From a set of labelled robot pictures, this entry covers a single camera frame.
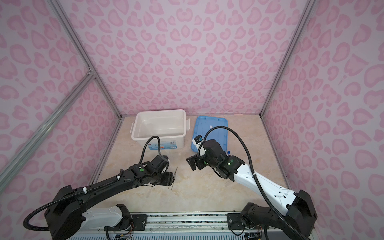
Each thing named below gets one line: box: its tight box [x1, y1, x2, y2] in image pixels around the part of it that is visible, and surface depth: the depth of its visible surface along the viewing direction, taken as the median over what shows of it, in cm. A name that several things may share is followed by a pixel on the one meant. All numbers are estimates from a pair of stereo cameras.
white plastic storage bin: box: [130, 109, 191, 151], surface depth 102 cm
